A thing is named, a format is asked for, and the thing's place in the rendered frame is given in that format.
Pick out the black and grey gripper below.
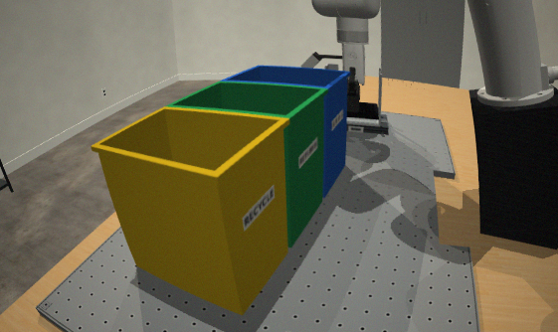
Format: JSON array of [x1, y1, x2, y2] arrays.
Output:
[[337, 40, 369, 112]]

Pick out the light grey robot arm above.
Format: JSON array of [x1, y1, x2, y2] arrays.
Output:
[[311, 0, 558, 107]]

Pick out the yellow recycle bin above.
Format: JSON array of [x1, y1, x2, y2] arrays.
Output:
[[91, 106, 289, 315]]

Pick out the blue bin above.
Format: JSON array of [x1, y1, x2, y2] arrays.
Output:
[[220, 66, 351, 198]]

